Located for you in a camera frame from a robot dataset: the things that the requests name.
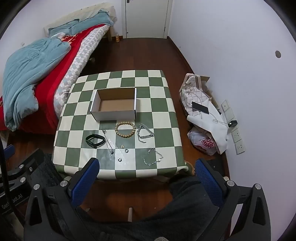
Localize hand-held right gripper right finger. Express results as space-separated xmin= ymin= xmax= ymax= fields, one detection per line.
xmin=195 ymin=158 xmax=271 ymax=241

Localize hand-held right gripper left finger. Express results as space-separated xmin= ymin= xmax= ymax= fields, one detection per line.
xmin=24 ymin=158 xmax=100 ymax=241

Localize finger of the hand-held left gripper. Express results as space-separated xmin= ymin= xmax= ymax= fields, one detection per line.
xmin=3 ymin=144 xmax=15 ymax=160
xmin=7 ymin=149 xmax=44 ymax=186

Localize black wristband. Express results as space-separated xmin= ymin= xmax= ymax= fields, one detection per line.
xmin=85 ymin=134 xmax=105 ymax=148

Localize thin silver pendant necklace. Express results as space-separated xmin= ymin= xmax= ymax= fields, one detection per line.
xmin=101 ymin=129 xmax=115 ymax=154

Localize silver link bracelet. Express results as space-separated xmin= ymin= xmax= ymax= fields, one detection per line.
xmin=143 ymin=148 xmax=164 ymax=166

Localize wooden bead bracelet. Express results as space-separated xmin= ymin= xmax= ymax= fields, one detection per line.
xmin=115 ymin=122 xmax=136 ymax=138

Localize chunky silver chain bracelet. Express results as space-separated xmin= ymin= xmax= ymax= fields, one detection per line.
xmin=137 ymin=124 xmax=155 ymax=144

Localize white cardboard box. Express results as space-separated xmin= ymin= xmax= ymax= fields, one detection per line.
xmin=90 ymin=87 xmax=137 ymax=121

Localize white red plastic bag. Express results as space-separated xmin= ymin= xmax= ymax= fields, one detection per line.
xmin=187 ymin=127 xmax=219 ymax=156

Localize dark grey cloth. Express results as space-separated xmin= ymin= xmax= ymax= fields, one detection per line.
xmin=42 ymin=153 xmax=222 ymax=241

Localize white paper bag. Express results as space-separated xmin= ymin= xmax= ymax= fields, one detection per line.
xmin=187 ymin=97 xmax=232 ymax=154

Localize black smartphone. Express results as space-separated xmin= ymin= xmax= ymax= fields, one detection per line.
xmin=191 ymin=101 xmax=210 ymax=114

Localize green white checkered tablecloth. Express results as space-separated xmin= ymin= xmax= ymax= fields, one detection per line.
xmin=53 ymin=70 xmax=188 ymax=180

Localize patterned white tote bag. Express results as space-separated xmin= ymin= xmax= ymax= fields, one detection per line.
xmin=180 ymin=73 xmax=212 ymax=114

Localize grey white checked mattress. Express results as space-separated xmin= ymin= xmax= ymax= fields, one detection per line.
xmin=54 ymin=29 xmax=109 ymax=116

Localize beige headboard cushion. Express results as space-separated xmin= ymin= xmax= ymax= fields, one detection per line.
xmin=44 ymin=2 xmax=116 ymax=35

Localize folded light blue quilt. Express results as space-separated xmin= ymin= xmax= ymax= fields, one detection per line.
xmin=47 ymin=10 xmax=114 ymax=37

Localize white door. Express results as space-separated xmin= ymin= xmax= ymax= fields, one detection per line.
xmin=122 ymin=0 xmax=173 ymax=39

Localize white charging cable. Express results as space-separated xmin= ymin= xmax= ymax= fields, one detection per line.
xmin=201 ymin=111 xmax=229 ymax=124

